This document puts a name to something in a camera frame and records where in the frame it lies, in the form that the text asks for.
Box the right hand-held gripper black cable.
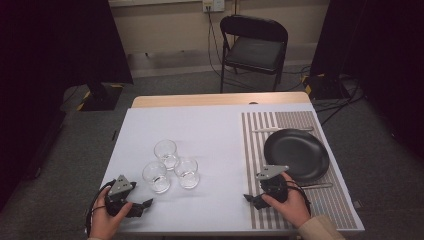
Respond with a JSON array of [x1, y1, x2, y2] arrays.
[[285, 180, 312, 216]]

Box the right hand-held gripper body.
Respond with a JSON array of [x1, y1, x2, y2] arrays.
[[255, 164, 290, 204]]

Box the hand-held gripper black cable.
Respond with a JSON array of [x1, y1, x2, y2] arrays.
[[84, 179, 117, 238], [285, 180, 312, 216]]

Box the black wall socket cable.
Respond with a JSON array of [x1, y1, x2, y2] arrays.
[[205, 5, 258, 92]]

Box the person's left hand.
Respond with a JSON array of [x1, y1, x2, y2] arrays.
[[88, 186, 134, 240]]

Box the black stand base yellow tape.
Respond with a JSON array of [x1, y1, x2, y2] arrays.
[[76, 82, 125, 113], [300, 72, 352, 101]]

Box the person's right hand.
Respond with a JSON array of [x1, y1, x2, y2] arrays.
[[261, 171, 312, 230]]

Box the black folding chair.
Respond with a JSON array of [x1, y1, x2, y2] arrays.
[[219, 14, 289, 94]]

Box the black round plate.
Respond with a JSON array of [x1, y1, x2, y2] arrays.
[[263, 128, 331, 184]]

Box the wooden table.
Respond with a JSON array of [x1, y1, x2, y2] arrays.
[[130, 91, 313, 109]]

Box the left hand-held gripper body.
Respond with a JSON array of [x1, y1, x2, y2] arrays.
[[105, 174, 138, 218]]

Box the striped grey placemat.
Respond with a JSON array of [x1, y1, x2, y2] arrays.
[[240, 110, 363, 231]]

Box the silver knife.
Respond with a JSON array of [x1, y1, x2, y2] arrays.
[[251, 126, 315, 134]]

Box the left hand-held gripper black cable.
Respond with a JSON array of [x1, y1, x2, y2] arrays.
[[84, 179, 117, 238]]

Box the white table mat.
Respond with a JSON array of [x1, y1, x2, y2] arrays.
[[99, 102, 365, 233]]

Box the white wall socket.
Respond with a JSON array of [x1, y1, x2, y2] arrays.
[[202, 0, 226, 14]]

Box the silver fork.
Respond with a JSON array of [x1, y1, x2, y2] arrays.
[[299, 182, 334, 190]]

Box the black floor cables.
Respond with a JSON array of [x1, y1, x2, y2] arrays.
[[282, 64, 366, 127]]

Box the black curtain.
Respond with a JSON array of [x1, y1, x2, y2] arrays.
[[0, 0, 135, 213], [309, 0, 424, 161]]

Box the clear drinking glass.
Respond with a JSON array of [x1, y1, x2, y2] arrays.
[[153, 139, 181, 171], [141, 160, 172, 195], [173, 157, 201, 190]]

